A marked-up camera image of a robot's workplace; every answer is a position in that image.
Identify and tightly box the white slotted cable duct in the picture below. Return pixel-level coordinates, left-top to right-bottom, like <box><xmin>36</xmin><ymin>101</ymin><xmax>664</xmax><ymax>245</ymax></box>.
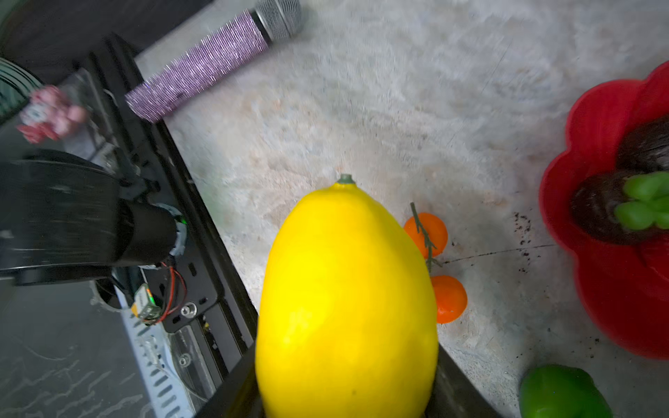
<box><xmin>115</xmin><ymin>288</ymin><xmax>195</xmax><ymax>417</ymax></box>

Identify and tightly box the red flower-shaped fruit bowl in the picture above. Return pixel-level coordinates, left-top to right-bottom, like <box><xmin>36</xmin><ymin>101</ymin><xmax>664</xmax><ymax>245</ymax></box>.
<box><xmin>538</xmin><ymin>63</ymin><xmax>668</xmax><ymax>360</ymax></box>

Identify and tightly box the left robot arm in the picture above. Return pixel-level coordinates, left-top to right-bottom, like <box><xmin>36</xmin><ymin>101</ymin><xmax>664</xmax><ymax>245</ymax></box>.
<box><xmin>1</xmin><ymin>150</ymin><xmax>186</xmax><ymax>286</ymax></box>

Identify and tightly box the green fake lime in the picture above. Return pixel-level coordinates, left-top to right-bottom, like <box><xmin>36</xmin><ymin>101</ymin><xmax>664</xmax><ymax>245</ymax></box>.
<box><xmin>519</xmin><ymin>365</ymin><xmax>613</xmax><ymax>418</ymax></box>

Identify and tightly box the orange fake tomato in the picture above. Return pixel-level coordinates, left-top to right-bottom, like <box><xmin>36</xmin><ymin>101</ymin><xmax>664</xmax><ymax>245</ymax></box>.
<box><xmin>403</xmin><ymin>202</ymin><xmax>449</xmax><ymax>260</ymax></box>
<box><xmin>431</xmin><ymin>275</ymin><xmax>468</xmax><ymax>324</ymax></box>

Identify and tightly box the orange fake tomato right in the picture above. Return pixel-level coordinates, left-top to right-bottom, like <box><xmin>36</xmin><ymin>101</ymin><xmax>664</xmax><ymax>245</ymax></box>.
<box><xmin>431</xmin><ymin>275</ymin><xmax>468</xmax><ymax>324</ymax></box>

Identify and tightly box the large yellow fake lemon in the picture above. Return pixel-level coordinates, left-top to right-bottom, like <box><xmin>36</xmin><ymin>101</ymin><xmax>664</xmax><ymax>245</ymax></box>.
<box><xmin>255</xmin><ymin>174</ymin><xmax>439</xmax><ymax>417</ymax></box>

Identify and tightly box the pink plush toy left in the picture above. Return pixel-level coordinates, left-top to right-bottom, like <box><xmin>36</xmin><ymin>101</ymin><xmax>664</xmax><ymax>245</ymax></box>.
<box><xmin>17</xmin><ymin>85</ymin><xmax>88</xmax><ymax>144</ymax></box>

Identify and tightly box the purple glitter microphone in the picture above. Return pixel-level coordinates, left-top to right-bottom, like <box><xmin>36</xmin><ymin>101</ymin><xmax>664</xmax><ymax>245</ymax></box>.
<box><xmin>125</xmin><ymin>1</ymin><xmax>302</xmax><ymax>123</ymax></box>

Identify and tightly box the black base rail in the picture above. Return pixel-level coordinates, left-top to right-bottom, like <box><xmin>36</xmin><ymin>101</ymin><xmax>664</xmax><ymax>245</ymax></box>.
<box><xmin>74</xmin><ymin>34</ymin><xmax>257</xmax><ymax>383</ymax></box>

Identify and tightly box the orange fake tomato left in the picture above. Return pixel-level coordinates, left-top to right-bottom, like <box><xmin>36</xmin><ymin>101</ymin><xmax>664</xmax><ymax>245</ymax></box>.
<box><xmin>403</xmin><ymin>202</ymin><xmax>449</xmax><ymax>260</ymax></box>

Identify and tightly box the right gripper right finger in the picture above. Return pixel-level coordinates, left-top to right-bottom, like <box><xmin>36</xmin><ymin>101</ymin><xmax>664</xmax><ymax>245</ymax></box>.
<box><xmin>425</xmin><ymin>347</ymin><xmax>501</xmax><ymax>418</ymax></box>

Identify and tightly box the dark brown fake avocado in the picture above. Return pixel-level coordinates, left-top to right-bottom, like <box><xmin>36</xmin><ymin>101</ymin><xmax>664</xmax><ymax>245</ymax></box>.
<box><xmin>616</xmin><ymin>116</ymin><xmax>668</xmax><ymax>172</ymax></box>

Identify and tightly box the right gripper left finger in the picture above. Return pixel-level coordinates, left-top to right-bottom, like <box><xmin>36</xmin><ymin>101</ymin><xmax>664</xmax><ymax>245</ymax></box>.
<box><xmin>195</xmin><ymin>343</ymin><xmax>261</xmax><ymax>418</ymax></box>

